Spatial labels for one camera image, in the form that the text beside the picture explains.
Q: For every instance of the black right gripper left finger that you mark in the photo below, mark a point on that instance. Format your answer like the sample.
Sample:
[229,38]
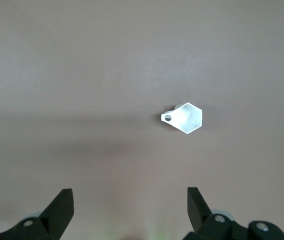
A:
[54,215]

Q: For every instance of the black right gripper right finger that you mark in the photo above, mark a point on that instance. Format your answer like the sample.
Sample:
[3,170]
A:
[199,215]

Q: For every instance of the white angular plastic cup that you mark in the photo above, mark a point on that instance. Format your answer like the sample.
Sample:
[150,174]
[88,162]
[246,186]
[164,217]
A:
[187,117]

